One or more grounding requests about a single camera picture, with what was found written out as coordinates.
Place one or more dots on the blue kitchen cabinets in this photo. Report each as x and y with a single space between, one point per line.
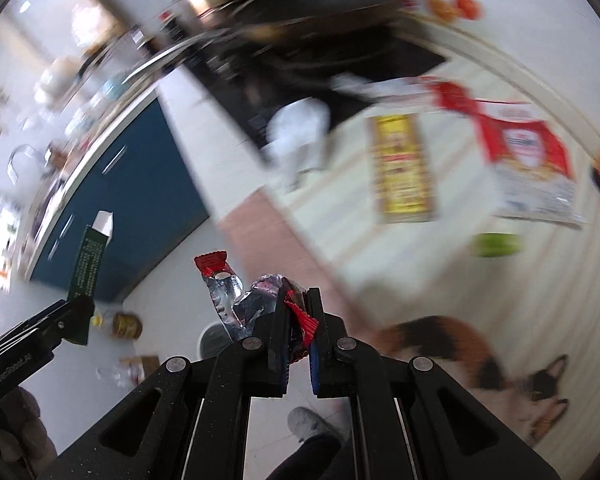
130 185

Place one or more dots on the small cardboard box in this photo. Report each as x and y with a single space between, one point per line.
142 362

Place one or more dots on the white crumpled tissue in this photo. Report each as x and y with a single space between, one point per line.
300 130

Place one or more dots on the black wok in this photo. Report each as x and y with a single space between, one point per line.
330 0

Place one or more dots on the red silver snack wrapper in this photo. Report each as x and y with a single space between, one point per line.
225 295

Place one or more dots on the green carton box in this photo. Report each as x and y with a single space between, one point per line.
87 260

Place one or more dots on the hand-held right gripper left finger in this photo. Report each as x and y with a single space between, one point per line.
275 340

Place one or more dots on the grey slipper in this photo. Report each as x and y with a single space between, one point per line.
305 420

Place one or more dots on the person's dark fleece pants legs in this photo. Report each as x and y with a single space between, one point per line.
305 460

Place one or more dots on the white trash bin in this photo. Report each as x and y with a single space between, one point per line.
211 342

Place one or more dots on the black gas stove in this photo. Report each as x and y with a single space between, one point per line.
300 75

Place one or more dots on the yellow cooking oil bottle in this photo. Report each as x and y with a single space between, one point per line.
127 326

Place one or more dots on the striped cat print cloth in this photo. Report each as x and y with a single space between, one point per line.
430 270

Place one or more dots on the white plastic wrapper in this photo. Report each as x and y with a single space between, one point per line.
380 91

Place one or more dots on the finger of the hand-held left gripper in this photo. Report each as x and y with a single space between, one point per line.
30 319
75 315

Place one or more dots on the steel faucet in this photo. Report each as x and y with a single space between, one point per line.
15 155

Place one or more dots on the green round object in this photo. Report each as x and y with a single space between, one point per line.
497 245

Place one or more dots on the person's left hand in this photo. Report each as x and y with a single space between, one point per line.
22 425

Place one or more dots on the yellow snack packet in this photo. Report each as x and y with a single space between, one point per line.
400 170

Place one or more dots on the clear plastic bottle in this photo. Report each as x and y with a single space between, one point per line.
117 375

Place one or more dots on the red white plastic bag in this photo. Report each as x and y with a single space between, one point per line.
525 145

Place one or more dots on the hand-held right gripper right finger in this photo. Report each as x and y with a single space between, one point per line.
314 365

